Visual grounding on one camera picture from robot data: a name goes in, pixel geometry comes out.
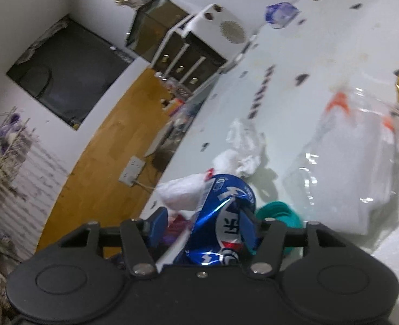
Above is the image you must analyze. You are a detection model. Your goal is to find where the white plastic bag with trash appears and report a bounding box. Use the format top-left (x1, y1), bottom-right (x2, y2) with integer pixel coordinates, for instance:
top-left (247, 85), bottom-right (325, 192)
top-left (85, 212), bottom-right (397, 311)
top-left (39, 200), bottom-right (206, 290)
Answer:
top-left (155, 148), bottom-right (240, 212)

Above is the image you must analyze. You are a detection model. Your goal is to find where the crumpled white tissue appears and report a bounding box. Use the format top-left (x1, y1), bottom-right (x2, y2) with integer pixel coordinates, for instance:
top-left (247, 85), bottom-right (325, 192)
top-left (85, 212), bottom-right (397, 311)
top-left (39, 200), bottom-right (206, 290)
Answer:
top-left (226, 118), bottom-right (265, 178)

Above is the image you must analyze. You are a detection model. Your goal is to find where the black wall screen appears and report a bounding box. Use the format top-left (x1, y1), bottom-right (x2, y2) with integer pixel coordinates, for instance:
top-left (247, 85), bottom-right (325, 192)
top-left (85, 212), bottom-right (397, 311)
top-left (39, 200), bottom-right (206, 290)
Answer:
top-left (6, 15), bottom-right (134, 130)

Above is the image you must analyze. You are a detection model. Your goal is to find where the clear plastic packaging bag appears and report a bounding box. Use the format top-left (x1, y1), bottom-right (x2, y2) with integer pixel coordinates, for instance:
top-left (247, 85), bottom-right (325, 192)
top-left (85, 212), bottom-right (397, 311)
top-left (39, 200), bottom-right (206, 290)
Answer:
top-left (284, 88), bottom-right (399, 236)

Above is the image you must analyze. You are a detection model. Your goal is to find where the white drawer unit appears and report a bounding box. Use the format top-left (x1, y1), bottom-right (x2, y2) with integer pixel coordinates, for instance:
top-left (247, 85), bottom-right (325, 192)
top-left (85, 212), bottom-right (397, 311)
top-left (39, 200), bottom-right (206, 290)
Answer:
top-left (152, 31), bottom-right (226, 93)

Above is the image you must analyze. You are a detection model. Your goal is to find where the crushed blue soda can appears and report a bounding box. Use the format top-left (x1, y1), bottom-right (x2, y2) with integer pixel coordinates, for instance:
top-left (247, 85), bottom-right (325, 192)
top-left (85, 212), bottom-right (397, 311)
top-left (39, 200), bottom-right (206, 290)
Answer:
top-left (174, 174), bottom-right (256, 266)

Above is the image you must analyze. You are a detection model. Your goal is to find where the glass fish tank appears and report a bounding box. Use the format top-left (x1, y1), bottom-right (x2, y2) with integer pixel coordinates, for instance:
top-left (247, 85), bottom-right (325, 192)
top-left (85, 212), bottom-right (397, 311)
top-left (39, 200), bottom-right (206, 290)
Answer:
top-left (125, 0), bottom-right (188, 62)

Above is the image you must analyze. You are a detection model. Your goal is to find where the white wall socket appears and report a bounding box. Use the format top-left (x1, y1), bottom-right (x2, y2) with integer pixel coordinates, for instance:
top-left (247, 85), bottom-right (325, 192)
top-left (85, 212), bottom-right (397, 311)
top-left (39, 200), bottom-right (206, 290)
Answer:
top-left (119, 155), bottom-right (145, 187)

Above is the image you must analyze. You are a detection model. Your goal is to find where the blue tissue pack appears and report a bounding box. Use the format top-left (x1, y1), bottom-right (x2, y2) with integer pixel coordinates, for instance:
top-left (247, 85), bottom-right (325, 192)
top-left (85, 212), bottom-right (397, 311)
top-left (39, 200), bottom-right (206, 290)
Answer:
top-left (265, 2), bottom-right (300, 29)

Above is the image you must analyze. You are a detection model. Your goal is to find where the white space heater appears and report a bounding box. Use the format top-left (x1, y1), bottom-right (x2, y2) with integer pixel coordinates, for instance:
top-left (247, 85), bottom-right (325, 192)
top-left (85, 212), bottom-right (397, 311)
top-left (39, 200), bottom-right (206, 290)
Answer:
top-left (182, 4), bottom-right (252, 67)

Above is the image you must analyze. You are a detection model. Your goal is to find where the teal plastic lid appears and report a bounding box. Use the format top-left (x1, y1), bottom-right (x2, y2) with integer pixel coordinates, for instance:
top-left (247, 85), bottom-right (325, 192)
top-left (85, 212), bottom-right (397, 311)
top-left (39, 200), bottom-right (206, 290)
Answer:
top-left (254, 201), bottom-right (304, 247)

